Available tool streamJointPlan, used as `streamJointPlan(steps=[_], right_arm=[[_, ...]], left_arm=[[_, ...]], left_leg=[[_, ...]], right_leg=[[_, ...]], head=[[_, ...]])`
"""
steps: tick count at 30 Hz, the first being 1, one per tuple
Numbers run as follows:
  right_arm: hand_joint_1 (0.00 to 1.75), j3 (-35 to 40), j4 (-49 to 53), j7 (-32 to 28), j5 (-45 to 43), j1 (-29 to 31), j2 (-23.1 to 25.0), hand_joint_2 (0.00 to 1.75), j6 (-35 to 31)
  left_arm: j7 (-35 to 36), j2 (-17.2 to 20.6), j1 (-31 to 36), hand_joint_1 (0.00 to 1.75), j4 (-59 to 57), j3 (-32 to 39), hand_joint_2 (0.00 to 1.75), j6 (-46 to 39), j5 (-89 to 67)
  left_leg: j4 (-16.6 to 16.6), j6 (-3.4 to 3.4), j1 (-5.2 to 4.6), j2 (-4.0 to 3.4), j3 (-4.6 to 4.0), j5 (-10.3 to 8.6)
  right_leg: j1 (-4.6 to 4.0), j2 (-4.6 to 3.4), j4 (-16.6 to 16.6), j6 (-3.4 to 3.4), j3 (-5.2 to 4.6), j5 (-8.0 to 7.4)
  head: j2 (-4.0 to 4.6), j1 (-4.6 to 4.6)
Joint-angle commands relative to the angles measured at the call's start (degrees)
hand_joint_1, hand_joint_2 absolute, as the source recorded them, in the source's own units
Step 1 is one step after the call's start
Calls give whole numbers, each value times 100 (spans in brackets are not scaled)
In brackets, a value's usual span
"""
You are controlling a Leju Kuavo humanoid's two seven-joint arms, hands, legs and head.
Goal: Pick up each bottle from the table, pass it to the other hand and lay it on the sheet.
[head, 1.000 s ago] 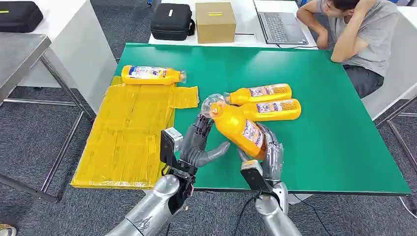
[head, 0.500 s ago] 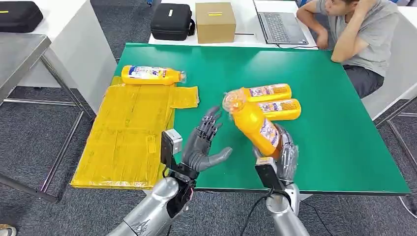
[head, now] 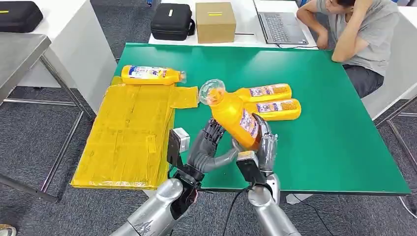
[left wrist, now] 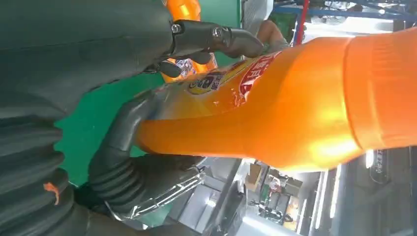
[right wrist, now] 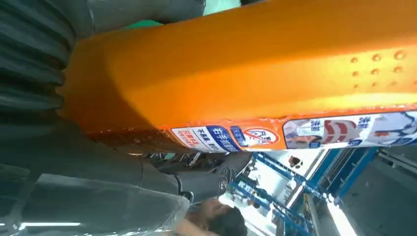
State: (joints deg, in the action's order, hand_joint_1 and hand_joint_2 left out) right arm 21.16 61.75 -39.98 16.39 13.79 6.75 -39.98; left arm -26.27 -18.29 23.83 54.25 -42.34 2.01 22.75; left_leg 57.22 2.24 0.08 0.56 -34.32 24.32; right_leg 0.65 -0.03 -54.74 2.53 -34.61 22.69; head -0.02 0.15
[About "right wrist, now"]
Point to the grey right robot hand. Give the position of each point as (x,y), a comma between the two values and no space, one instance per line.
(81,189)

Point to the person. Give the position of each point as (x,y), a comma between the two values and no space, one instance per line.
(224,221)

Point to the green table mat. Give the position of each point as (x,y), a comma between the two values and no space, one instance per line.
(221,6)

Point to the blue metal rack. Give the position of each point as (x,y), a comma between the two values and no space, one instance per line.
(345,169)

